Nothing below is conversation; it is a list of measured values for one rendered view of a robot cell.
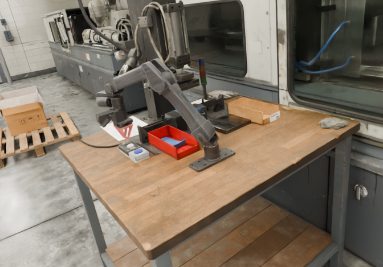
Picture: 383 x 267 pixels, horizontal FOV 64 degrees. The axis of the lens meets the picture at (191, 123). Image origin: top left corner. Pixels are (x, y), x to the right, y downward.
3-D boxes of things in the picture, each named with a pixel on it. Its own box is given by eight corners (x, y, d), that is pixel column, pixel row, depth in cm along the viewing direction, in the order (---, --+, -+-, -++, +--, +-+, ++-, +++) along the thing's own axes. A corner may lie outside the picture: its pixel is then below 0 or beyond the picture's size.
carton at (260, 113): (263, 127, 150) (262, 112, 147) (228, 116, 170) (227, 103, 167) (280, 119, 157) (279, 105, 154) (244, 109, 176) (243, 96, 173)
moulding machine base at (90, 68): (56, 74, 907) (47, 41, 871) (90, 67, 954) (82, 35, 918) (122, 118, 463) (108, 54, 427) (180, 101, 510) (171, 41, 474)
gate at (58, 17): (59, 51, 713) (49, 16, 684) (64, 50, 718) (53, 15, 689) (66, 53, 644) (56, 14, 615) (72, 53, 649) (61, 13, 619)
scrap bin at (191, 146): (177, 160, 128) (175, 147, 126) (149, 143, 147) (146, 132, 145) (200, 150, 134) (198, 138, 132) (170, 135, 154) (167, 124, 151)
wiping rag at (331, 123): (311, 127, 143) (337, 132, 133) (310, 122, 142) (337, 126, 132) (328, 118, 150) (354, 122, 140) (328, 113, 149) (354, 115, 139)
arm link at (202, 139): (195, 134, 117) (208, 135, 115) (204, 124, 125) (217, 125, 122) (197, 148, 120) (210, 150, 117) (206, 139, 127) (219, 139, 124)
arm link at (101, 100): (95, 110, 136) (88, 83, 132) (108, 103, 143) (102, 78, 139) (115, 111, 131) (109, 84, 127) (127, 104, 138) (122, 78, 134)
